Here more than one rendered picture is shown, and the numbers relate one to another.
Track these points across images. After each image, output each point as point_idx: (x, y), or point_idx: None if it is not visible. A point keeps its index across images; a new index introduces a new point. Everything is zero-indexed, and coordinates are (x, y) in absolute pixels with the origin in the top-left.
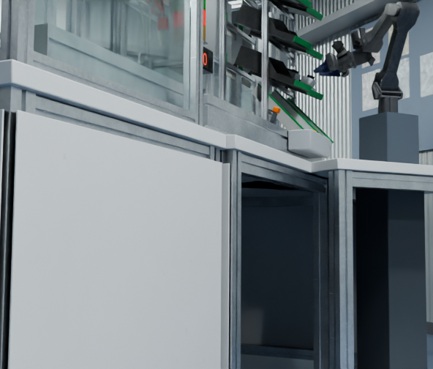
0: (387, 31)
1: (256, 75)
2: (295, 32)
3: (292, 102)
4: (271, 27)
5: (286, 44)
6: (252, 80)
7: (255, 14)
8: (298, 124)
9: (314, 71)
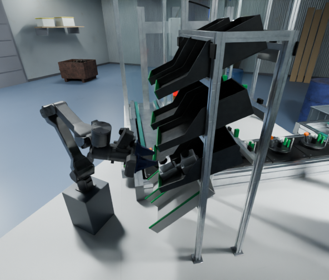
0: (68, 127)
1: (222, 145)
2: (209, 109)
3: (199, 190)
4: (177, 99)
5: (185, 119)
6: (249, 156)
7: (195, 83)
8: (153, 174)
9: (153, 153)
